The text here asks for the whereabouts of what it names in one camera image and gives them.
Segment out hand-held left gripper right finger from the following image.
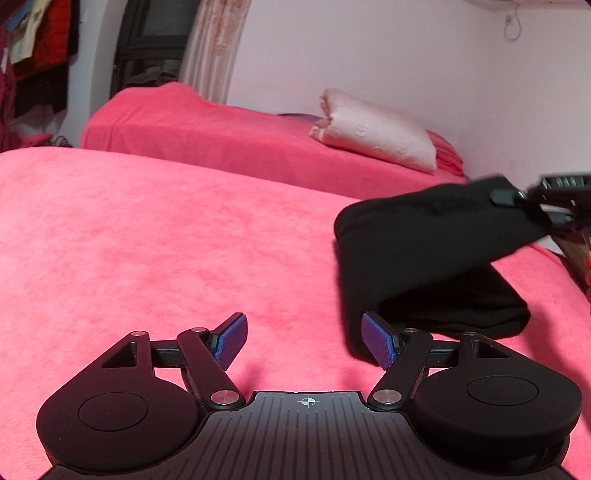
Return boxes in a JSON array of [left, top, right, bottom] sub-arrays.
[[361, 311, 515, 411]]

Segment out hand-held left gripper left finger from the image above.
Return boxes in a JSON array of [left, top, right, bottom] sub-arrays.
[[95, 313, 249, 411]]

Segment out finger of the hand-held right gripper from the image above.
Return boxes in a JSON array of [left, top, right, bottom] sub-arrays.
[[491, 187, 576, 230]]

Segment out black pants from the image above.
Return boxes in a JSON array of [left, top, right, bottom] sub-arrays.
[[333, 174, 552, 365]]

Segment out printed brown box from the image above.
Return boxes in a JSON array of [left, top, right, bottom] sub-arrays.
[[553, 230, 591, 292]]

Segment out folded pink cloth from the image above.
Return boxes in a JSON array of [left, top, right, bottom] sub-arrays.
[[425, 130, 464, 177]]

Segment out pink fleece blanket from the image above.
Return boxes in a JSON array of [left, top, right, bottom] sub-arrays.
[[0, 148, 591, 480]]

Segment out folded pale pink quilt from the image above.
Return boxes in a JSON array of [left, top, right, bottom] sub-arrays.
[[308, 89, 438, 175]]

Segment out pink bed sheet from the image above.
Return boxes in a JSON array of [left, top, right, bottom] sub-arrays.
[[79, 82, 472, 199]]

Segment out patterned beige curtain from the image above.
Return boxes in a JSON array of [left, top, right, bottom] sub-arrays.
[[180, 0, 252, 105]]

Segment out dark shelf unit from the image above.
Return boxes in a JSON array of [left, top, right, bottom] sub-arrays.
[[111, 0, 200, 100]]

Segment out maroon hanging garment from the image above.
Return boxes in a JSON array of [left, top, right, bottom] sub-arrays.
[[0, 32, 21, 153]]

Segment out red hanging garment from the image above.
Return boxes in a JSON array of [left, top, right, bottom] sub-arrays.
[[25, 0, 79, 70]]

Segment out pale yellow hanging garment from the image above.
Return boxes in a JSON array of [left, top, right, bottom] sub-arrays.
[[8, 11, 42, 65]]

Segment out white wall cable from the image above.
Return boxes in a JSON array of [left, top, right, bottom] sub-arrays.
[[502, 13, 523, 43]]

